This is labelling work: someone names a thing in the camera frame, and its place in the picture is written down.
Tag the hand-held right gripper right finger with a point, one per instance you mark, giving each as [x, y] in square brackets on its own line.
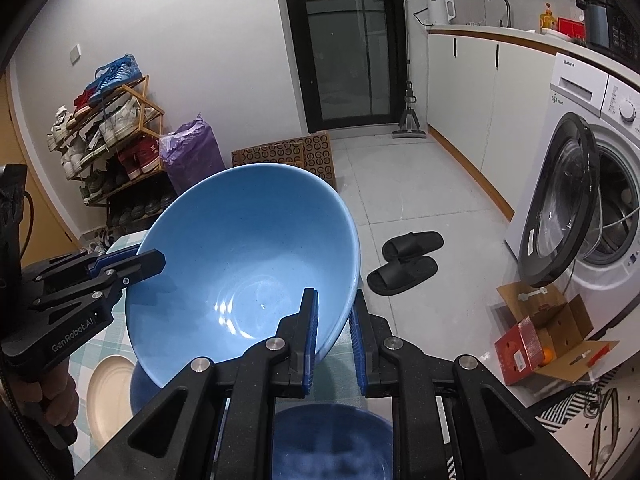
[358, 360]

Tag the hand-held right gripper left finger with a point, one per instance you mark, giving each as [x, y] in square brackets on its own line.
[310, 345]

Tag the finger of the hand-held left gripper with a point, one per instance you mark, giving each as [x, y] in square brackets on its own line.
[107, 259]
[140, 267]

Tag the beige round plate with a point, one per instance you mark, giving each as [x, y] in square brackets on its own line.
[107, 395]

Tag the blue bowl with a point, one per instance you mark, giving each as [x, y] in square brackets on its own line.
[240, 240]
[330, 440]

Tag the person's left hand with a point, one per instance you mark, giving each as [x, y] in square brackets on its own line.
[60, 400]

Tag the scattered pile of shoes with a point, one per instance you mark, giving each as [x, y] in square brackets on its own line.
[97, 245]

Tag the teal checked tablecloth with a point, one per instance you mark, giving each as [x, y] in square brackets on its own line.
[336, 380]

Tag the wooden door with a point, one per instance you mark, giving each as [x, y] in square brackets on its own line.
[50, 210]

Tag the black slipper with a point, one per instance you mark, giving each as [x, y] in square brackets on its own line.
[400, 275]
[412, 245]

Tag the purple plastic bag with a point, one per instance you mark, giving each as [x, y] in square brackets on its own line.
[192, 160]

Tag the wooden shoe rack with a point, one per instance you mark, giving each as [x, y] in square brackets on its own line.
[145, 87]

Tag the rows of assorted sneakers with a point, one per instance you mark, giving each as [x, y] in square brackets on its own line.
[117, 72]

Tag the patterned cardboard box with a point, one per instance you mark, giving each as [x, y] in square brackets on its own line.
[320, 155]

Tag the orange fruit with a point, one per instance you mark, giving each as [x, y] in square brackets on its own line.
[549, 355]

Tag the open red cardboard box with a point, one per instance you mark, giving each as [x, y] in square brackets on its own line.
[560, 320]

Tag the black and white striped rug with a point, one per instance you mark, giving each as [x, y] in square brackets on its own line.
[590, 425]

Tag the upright vacuum mop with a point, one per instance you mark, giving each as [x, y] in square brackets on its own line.
[410, 120]

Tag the black framed glass door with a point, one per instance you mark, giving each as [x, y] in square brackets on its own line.
[345, 60]

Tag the white kitchen counter cabinet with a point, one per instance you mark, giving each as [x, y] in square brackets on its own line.
[465, 90]

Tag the white washing machine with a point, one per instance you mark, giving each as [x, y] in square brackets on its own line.
[580, 85]

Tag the white electric kettle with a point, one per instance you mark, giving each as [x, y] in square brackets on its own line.
[439, 10]

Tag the chrome kitchen faucet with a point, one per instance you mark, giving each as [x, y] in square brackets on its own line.
[506, 10]

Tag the yellow bottle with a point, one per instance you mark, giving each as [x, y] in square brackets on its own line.
[548, 20]

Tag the black pressure cooker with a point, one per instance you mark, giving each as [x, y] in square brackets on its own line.
[597, 20]

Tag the white light switch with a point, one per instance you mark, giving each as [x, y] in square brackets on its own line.
[75, 54]

